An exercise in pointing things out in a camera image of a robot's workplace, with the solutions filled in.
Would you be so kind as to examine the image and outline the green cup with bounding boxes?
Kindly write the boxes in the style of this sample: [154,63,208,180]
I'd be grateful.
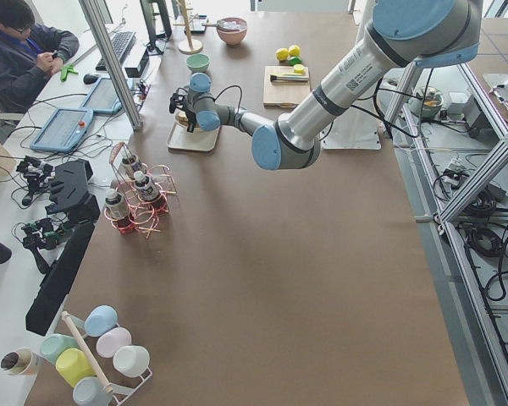
[40,333,79,365]

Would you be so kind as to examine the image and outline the yellow lemon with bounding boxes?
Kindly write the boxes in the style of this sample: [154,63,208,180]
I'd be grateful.
[275,47,289,62]
[288,44,301,58]

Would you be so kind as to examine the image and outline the green bowl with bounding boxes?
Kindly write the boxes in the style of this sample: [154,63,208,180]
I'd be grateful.
[185,53,210,73]

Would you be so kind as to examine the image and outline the seated person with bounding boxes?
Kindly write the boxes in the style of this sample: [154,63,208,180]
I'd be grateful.
[0,1,80,113]

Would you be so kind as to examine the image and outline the black computer mouse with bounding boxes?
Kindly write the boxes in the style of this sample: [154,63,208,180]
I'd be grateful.
[83,74,101,85]

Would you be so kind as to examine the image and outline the yellow cup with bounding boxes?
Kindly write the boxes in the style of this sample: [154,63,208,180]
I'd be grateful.
[55,348,96,387]

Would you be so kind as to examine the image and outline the white cup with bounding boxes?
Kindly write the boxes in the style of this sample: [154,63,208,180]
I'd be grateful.
[113,345,150,378]

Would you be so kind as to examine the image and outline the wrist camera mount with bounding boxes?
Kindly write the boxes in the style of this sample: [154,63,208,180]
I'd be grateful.
[168,87,188,114]

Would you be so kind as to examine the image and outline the white cup rack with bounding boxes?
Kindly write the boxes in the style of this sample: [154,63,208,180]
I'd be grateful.
[61,311,153,405]

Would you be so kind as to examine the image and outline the green lime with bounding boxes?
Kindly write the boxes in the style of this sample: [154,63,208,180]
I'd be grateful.
[288,56,302,66]

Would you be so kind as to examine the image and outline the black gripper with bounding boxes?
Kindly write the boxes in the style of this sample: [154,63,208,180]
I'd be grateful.
[184,102,197,133]

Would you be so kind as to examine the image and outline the wooden cutting board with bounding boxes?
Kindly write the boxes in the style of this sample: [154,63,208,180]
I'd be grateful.
[262,65,311,108]

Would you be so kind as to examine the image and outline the blue teach pendant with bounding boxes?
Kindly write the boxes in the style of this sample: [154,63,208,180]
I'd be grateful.
[80,78,122,115]
[30,108,94,152]

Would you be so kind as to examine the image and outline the tea bottle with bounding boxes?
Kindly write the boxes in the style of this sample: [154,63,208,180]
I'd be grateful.
[105,188,131,234]
[121,154,143,179]
[134,170,159,210]

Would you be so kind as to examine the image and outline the grey blue cup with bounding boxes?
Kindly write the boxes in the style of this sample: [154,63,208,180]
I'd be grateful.
[73,376,113,406]

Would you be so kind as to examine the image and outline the pink bowl with ice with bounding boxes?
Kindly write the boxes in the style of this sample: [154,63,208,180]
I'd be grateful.
[217,17,248,46]

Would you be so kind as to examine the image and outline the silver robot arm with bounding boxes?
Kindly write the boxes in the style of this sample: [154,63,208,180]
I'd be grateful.
[177,0,483,170]

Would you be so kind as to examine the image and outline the cream rabbit tray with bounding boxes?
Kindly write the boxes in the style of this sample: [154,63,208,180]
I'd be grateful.
[167,123,219,152]

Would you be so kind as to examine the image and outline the copper wire bottle rack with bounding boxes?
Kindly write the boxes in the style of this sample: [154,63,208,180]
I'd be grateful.
[103,141,177,239]

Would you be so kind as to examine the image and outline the bread slice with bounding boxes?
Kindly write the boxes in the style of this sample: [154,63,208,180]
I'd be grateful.
[174,111,202,131]

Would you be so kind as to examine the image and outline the wooden mug tree stand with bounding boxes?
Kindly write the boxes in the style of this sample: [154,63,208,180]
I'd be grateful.
[174,0,203,55]

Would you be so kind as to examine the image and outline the pink cup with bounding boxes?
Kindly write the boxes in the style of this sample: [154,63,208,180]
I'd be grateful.
[96,326,132,359]

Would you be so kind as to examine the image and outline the paper cup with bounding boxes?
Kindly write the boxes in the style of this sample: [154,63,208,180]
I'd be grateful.
[0,348,41,376]

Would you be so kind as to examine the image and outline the aluminium frame post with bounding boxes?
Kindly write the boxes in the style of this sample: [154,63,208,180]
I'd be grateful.
[79,0,143,131]

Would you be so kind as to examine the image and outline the black keyboard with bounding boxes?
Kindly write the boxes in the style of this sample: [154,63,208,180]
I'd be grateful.
[111,31,135,64]

